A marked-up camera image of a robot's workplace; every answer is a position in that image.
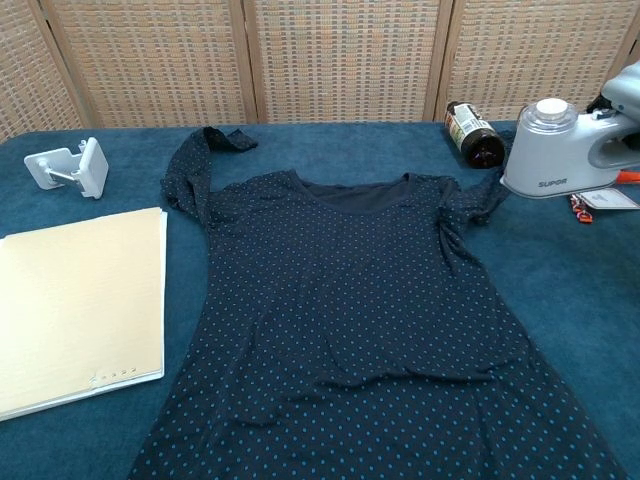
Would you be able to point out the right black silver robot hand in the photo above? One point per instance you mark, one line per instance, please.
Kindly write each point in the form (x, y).
(625, 90)

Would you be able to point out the white Supor garment steamer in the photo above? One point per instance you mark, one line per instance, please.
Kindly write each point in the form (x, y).
(545, 155)

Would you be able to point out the navy polka dot shirt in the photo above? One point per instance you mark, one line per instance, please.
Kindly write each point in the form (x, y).
(325, 325)

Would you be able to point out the white ID badge holder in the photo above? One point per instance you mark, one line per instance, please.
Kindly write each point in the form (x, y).
(610, 200)

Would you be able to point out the dark brown drink bottle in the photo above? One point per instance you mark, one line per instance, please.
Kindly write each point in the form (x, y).
(475, 135)

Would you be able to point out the blue felt table cover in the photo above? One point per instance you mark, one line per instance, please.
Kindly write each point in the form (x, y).
(565, 300)

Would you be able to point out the woven bamboo folding screen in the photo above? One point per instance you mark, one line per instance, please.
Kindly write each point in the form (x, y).
(325, 60)

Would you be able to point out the white folding phone stand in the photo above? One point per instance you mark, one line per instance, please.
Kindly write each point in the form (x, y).
(92, 170)

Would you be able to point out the cream paper folder stack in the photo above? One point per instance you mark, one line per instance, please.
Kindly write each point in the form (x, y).
(75, 310)

